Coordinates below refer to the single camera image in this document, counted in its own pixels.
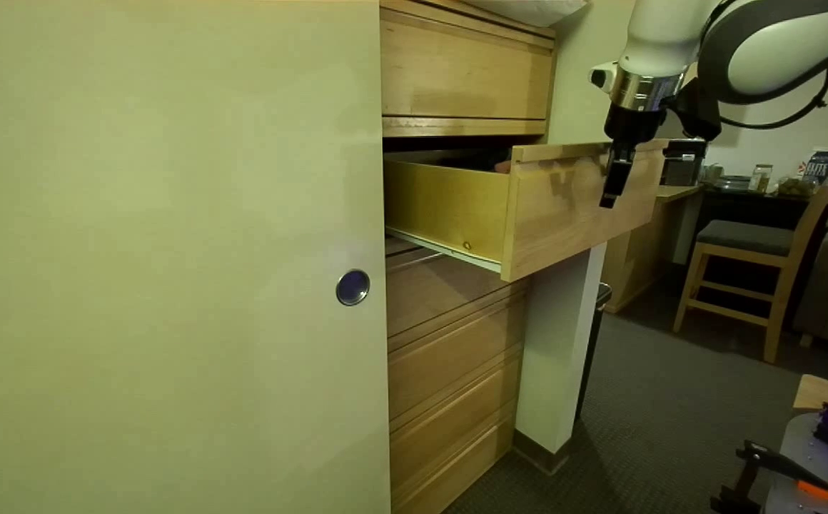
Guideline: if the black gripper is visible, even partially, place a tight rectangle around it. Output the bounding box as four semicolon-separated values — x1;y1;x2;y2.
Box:
596;102;666;212

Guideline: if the light wooden drawer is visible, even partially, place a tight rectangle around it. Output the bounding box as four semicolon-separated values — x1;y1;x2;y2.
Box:
387;353;526;514
386;283;534;422
383;238;534;340
376;0;560;143
380;133;670;286

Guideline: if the light wooden drawer front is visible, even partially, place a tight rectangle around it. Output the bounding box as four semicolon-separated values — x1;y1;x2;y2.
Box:
383;238;534;340
376;0;560;143
386;283;534;422
387;353;526;514

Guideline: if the wooden desk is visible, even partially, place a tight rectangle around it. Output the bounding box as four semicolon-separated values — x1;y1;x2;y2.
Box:
603;180;714;316

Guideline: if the dark framed box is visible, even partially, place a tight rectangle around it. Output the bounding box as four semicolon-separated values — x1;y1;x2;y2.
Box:
656;136;714;190

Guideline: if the wooden chair grey seat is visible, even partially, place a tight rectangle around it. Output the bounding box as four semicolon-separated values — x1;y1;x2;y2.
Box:
670;175;828;369

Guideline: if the glass jar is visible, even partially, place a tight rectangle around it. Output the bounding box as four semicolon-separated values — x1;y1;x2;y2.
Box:
749;160;779;193

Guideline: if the blue printed box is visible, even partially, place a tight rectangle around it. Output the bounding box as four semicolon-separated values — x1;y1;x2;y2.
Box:
801;149;828;189

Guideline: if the orange plastic piece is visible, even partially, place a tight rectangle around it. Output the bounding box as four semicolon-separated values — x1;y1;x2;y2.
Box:
790;476;828;505

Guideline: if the cream sliding closet door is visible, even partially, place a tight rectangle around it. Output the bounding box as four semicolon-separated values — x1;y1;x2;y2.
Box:
0;0;396;514

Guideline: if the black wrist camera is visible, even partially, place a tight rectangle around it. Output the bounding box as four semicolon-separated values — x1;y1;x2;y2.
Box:
666;76;727;145

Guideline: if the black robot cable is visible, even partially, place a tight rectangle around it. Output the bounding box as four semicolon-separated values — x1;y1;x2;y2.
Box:
709;59;828;133

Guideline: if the light wooden dresser frame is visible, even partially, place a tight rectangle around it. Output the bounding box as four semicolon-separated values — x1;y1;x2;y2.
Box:
376;0;670;514

